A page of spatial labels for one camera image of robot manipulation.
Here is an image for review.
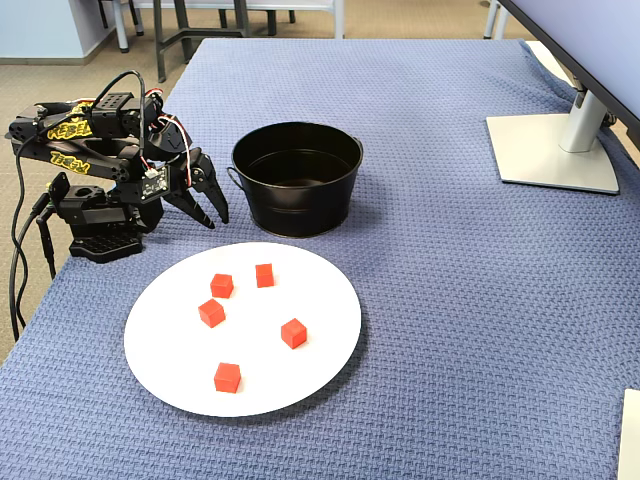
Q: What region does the white flat board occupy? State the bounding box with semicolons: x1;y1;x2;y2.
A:
617;388;640;480

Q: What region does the small wrist camera board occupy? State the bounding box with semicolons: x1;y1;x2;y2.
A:
140;167;172;203

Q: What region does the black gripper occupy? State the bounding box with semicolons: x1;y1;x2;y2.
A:
147;115;231;231

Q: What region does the black base cable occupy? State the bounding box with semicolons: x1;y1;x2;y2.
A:
8;139;54;344
35;207;58;281

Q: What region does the silver monitor stand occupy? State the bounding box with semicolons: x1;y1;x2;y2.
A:
485;74;621;195

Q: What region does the white round plate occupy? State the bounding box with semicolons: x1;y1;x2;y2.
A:
123;241;363;419

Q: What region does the blue woven table cloth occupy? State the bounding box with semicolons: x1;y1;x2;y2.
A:
0;37;640;480

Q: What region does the computer monitor screen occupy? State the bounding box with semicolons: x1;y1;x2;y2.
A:
497;0;640;136

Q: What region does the black metal bucket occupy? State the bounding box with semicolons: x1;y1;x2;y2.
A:
226;121;365;239

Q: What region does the light blue cabinet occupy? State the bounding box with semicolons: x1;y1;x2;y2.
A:
0;0;119;60

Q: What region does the white red servo wire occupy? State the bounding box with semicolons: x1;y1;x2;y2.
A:
144;88;196;187

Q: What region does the black camera cable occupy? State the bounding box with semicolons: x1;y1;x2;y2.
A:
92;69;149;174

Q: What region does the grey metal table frame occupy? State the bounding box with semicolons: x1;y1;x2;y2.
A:
152;0;279;84

